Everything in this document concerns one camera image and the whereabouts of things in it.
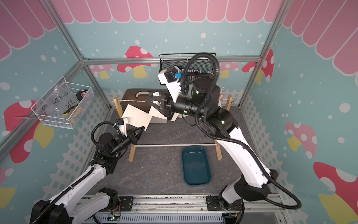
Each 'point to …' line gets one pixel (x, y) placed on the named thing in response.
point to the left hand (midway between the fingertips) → (145, 129)
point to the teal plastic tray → (196, 166)
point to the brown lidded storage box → (137, 98)
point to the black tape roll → (80, 94)
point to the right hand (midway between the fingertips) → (148, 97)
